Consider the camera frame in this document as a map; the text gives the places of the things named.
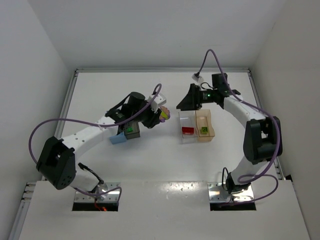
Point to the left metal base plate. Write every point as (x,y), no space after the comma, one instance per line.
(107,193)

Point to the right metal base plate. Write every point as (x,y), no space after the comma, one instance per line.
(218,195)

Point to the tan lego brick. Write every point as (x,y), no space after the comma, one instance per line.
(166,112)

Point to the lime green lego brick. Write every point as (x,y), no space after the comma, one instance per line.
(204,130)

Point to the orange translucent plastic bin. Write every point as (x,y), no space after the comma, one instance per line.
(203,118)

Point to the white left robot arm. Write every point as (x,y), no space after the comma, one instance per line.
(59,161)

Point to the smoky grey plastic bin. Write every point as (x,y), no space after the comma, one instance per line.
(136,130)

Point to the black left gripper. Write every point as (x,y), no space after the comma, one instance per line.
(152,119)

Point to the metal base plate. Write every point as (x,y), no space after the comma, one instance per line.
(218,195)
(107,193)

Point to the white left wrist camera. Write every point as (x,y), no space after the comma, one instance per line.
(157,103)

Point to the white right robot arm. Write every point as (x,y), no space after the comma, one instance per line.
(262,142)

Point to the clear plastic bin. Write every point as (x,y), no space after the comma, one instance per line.
(187,120)

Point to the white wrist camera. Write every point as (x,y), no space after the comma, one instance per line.
(157,103)
(198,78)

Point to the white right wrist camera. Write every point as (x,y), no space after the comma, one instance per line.
(198,78)

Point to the red lego brick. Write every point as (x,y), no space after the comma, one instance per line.
(188,131)

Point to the aluminium table frame rail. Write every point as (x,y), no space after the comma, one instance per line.
(164,181)

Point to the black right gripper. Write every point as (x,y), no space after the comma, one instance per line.
(195,96)

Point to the light blue plastic bin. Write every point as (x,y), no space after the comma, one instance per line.
(118,139)

